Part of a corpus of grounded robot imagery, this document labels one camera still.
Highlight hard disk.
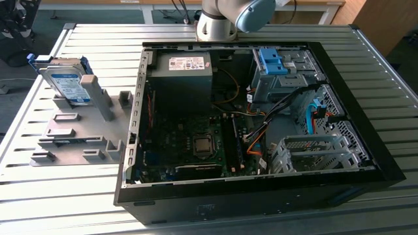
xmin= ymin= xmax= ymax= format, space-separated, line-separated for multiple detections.
xmin=26 ymin=53 xmax=95 ymax=107

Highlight blue data wire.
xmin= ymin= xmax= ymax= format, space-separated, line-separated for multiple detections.
xmin=306 ymin=96 xmax=329 ymax=136

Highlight red power wire black plug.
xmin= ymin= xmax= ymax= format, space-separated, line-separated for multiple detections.
xmin=312 ymin=109 xmax=345 ymax=128

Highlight metal disk bay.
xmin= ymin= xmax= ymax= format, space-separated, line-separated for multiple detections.
xmin=269 ymin=134 xmax=363 ymax=173

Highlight black mesh waste basket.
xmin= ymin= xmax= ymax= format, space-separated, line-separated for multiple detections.
xmin=0 ymin=36 xmax=35 ymax=67

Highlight wooden desk white legs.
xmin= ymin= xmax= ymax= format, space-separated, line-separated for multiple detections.
xmin=39 ymin=0 xmax=348 ymax=25

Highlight grey parts rack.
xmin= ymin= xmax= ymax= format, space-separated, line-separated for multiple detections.
xmin=30 ymin=74 xmax=135 ymax=167

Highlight green RAM stick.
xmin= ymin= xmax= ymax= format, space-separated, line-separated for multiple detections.
xmin=53 ymin=139 xmax=102 ymax=145

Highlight grey power supply unit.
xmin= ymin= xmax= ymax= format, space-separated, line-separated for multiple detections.
xmin=149 ymin=50 xmax=216 ymax=116

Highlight green motherboard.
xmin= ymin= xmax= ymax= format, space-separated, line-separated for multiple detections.
xmin=141 ymin=114 xmax=262 ymax=183

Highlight silver CPU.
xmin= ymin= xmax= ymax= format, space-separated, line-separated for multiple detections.
xmin=196 ymin=137 xmax=213 ymax=152

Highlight blue plastic drive latch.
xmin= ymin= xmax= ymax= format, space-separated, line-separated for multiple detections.
xmin=258 ymin=48 xmax=290 ymax=75

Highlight CPU socket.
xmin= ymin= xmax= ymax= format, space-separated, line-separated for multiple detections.
xmin=190 ymin=131 xmax=220 ymax=160

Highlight black RAM stick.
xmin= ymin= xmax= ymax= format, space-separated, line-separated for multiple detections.
xmin=220 ymin=114 xmax=240 ymax=172

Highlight black graphics card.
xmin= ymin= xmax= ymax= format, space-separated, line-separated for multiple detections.
xmin=176 ymin=163 xmax=224 ymax=181

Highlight metal optical drive cage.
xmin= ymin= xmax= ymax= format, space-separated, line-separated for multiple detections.
xmin=252 ymin=47 xmax=328 ymax=103

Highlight black open PC case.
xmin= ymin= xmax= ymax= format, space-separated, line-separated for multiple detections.
xmin=113 ymin=41 xmax=408 ymax=225

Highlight white floor cable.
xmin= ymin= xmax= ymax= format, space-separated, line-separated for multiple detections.
xmin=0 ymin=77 xmax=37 ymax=83

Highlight thin yellow wire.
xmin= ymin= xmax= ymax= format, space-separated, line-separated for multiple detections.
xmin=212 ymin=69 xmax=241 ymax=108

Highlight multicolour power wires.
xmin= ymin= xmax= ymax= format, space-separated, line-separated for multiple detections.
xmin=212 ymin=102 xmax=268 ymax=118

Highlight black cable bundle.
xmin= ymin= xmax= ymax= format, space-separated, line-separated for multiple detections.
xmin=244 ymin=84 xmax=320 ymax=145

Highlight orange wire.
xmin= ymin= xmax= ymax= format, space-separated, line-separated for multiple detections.
xmin=245 ymin=132 xmax=265 ymax=156

